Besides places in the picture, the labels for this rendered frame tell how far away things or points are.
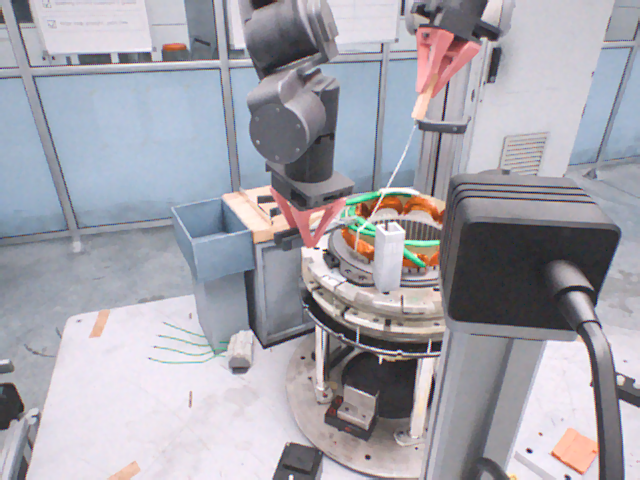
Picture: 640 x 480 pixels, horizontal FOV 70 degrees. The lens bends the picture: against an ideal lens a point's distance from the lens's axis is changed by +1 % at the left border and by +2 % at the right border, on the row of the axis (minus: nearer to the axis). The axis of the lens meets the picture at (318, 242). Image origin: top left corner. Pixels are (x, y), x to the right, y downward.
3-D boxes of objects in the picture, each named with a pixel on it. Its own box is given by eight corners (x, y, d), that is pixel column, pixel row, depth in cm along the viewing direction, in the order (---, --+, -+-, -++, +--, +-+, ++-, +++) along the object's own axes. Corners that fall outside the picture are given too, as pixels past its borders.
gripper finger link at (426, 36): (462, 108, 59) (496, 32, 56) (415, 90, 57) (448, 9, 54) (437, 101, 65) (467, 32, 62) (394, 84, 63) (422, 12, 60)
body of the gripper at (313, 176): (308, 211, 50) (311, 148, 46) (263, 174, 57) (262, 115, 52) (355, 198, 53) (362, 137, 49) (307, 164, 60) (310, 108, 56)
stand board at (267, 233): (254, 243, 83) (253, 232, 82) (222, 205, 98) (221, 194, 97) (347, 220, 92) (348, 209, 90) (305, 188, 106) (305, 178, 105)
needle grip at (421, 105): (419, 119, 60) (435, 72, 59) (408, 116, 61) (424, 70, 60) (425, 121, 62) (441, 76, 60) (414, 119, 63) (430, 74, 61)
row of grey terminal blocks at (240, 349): (250, 374, 91) (249, 358, 89) (226, 374, 91) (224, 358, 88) (255, 339, 99) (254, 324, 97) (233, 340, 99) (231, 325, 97)
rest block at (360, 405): (348, 399, 80) (348, 377, 78) (377, 411, 78) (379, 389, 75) (336, 417, 77) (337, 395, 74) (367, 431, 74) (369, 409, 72)
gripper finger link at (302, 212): (298, 264, 55) (301, 196, 50) (269, 235, 60) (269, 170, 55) (342, 248, 59) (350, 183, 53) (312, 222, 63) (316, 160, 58)
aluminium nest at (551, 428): (570, 497, 69) (574, 487, 68) (513, 457, 75) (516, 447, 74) (600, 450, 76) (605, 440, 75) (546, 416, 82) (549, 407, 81)
